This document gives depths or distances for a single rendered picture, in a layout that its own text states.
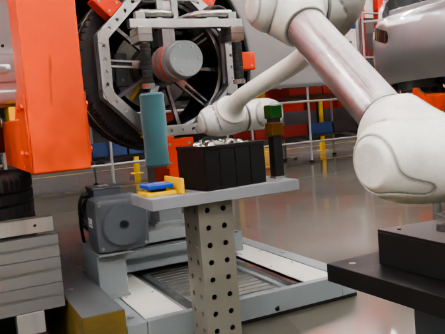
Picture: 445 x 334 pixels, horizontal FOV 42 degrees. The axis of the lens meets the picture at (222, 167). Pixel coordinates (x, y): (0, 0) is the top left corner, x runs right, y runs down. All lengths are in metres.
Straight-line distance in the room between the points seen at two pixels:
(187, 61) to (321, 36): 0.81
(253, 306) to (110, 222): 0.52
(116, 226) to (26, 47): 0.62
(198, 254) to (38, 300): 0.52
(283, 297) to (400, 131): 0.97
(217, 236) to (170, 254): 0.73
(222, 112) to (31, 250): 0.72
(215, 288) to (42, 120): 0.65
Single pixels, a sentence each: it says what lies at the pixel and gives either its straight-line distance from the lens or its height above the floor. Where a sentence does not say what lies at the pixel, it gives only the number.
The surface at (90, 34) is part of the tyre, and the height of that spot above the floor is 0.97.
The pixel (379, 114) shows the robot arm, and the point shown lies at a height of 0.62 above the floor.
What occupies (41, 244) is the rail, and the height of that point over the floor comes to 0.31.
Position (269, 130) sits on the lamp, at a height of 0.59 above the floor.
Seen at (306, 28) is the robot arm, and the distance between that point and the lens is 1.41.
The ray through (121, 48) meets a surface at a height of 0.94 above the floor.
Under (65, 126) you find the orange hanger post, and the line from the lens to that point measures 1.69.
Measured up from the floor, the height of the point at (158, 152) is 0.53.
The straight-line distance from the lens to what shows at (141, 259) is 2.23.
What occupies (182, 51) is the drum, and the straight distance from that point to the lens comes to 2.09.
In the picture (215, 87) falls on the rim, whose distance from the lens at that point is 2.39.
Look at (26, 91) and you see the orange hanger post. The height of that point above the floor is 0.75.
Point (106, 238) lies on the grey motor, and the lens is 1.90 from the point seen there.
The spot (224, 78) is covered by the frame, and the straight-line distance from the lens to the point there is 2.36.
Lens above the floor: 0.64
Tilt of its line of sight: 5 degrees down
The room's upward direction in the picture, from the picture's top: 5 degrees counter-clockwise
